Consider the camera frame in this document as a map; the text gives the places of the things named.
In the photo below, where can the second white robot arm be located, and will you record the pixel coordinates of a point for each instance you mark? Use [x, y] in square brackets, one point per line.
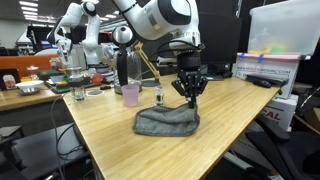
[80, 24]

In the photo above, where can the white cardboard box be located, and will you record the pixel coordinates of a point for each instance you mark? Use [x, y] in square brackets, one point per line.
[277, 67]

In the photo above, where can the black computer monitor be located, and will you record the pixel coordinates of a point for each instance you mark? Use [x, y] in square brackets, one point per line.
[220, 35]

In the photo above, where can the grey towel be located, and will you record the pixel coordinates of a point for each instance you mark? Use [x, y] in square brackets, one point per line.
[167, 122]

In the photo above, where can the black office chair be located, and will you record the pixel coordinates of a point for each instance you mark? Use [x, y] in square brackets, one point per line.
[294, 155]

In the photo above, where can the glass electric kettle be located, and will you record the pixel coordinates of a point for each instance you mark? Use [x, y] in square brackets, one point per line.
[127, 70]

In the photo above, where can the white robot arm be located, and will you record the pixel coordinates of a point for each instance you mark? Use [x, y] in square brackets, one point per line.
[179, 18]

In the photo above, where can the wooden desk lamp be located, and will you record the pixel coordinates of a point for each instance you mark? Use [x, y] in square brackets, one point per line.
[148, 83]

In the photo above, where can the white bowl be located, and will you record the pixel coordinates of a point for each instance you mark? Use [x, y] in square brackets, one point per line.
[29, 87]

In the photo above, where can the pink plastic cup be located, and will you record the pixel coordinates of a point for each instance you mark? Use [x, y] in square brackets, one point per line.
[130, 94]

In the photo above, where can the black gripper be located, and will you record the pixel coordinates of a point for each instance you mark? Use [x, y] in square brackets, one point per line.
[190, 82]

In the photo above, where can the glass pepper grinder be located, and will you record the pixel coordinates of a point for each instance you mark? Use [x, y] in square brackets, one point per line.
[76, 82]

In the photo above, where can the small glass salt shaker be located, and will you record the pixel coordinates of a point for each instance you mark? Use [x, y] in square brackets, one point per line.
[159, 95]

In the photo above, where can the translucent storage bin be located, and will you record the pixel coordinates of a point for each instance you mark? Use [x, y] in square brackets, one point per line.
[290, 27]

